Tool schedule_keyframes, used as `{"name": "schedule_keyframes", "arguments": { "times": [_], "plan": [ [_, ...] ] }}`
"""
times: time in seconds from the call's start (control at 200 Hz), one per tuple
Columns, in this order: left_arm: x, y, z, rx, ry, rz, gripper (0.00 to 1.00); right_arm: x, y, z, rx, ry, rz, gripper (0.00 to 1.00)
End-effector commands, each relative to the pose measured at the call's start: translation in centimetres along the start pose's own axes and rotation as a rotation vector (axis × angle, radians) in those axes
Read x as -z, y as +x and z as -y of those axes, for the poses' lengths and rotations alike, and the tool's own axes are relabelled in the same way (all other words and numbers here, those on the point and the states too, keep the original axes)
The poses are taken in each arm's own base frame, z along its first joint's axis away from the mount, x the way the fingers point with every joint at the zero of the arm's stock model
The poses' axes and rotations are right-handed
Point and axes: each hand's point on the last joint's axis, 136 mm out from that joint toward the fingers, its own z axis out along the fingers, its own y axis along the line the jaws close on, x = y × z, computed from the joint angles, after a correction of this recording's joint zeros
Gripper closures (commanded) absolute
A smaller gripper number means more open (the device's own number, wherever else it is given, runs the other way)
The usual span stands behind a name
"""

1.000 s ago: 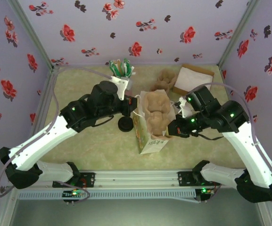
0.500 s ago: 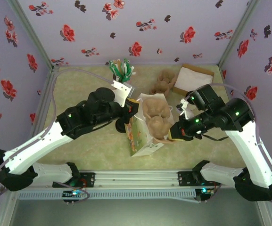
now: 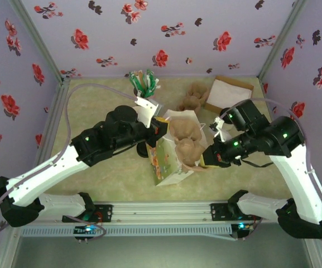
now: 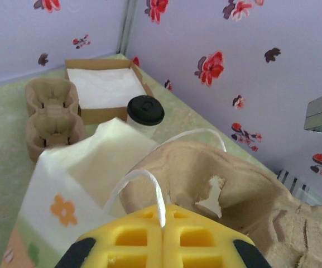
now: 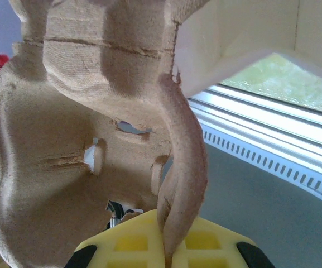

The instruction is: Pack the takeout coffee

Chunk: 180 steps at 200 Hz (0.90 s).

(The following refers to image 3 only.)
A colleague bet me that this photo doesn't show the black plastic cup lid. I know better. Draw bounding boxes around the black plastic cup lid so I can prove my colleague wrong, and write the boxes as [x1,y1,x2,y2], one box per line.
[137,142,150,157]

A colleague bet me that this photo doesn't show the white printed paper bag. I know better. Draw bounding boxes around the white printed paper bag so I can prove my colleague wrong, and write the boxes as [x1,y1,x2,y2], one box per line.
[145,108,209,187]

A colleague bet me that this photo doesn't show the brown cardboard napkin tray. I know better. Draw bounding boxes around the brown cardboard napkin tray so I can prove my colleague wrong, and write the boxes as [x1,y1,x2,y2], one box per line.
[204,75,254,112]

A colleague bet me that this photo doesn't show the white paper napkin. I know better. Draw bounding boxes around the white paper napkin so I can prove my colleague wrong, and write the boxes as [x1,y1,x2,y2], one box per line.
[207,79,251,108]

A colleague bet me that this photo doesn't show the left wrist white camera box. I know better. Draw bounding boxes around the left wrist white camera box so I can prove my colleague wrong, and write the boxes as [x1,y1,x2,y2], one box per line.
[133,96,162,128]

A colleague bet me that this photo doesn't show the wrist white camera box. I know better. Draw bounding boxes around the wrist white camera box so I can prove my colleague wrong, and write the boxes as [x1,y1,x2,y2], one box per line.
[133,96,162,128]
[210,116,232,142]

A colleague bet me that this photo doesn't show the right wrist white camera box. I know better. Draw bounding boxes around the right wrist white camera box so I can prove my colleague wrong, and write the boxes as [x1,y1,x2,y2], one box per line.
[210,116,232,142]

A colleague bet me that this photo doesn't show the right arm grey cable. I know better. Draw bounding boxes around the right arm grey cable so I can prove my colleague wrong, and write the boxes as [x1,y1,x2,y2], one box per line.
[219,97,322,245]

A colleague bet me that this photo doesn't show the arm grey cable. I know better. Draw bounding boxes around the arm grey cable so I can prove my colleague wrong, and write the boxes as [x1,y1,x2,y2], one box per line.
[219,97,322,245]
[0,83,139,243]

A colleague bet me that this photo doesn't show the left arm grey cable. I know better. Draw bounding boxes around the left arm grey cable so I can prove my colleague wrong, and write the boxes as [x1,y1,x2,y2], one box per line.
[0,83,139,243]

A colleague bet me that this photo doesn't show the aluminium side rail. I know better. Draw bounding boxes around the aluminium side rail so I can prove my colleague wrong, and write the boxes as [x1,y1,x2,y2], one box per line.
[23,78,71,203]

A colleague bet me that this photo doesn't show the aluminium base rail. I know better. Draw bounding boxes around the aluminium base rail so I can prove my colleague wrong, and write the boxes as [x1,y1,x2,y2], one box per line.
[9,199,315,224]

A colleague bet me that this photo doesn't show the white slotted cable duct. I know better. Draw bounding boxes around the white slotted cable duct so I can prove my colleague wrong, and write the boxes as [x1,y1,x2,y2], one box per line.
[19,224,233,238]

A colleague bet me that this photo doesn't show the aluminium frame post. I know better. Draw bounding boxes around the aluminium frame post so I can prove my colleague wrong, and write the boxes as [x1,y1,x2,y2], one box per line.
[0,223,22,268]
[300,220,322,268]
[257,0,310,80]
[8,0,68,84]

